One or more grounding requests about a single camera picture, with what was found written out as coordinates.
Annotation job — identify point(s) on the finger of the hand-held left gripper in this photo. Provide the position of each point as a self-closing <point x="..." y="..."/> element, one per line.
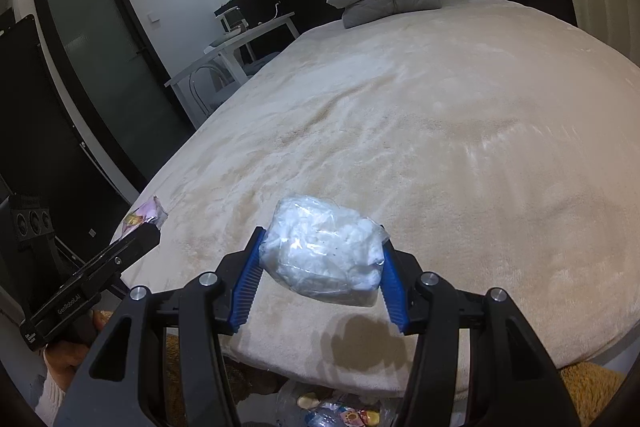
<point x="130" y="249"/>

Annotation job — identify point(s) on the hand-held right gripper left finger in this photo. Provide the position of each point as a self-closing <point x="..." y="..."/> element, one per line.
<point x="247" y="282"/>

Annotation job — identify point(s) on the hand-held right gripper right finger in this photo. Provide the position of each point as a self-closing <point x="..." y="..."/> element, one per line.
<point x="392" y="287"/>

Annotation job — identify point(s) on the pale printed plastic wrapper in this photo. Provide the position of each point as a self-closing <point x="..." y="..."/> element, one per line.
<point x="147" y="214"/>

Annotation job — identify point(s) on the clear bag of white tissue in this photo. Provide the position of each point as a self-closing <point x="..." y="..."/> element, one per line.
<point x="320" y="252"/>

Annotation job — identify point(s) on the clear plastic bag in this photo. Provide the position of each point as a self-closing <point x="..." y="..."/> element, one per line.
<point x="340" y="409"/>

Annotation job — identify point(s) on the person's left forearm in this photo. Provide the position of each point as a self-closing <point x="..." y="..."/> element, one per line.
<point x="52" y="399"/>

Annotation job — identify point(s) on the person's left hand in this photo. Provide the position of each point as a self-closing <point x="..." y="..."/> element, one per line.
<point x="65" y="357"/>

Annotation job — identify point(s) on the black panel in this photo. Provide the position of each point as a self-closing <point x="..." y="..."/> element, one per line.
<point x="45" y="132"/>

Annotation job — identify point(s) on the chair with grey cushion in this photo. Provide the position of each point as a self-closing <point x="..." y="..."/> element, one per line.
<point x="205" y="89"/>

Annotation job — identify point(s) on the black framed glass door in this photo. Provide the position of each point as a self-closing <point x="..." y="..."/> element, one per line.
<point x="90" y="42"/>

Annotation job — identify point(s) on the grey seat cushion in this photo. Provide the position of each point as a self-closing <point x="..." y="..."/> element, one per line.
<point x="265" y="58"/>

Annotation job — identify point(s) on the white table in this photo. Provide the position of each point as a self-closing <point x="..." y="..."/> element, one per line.
<point x="235" y="44"/>

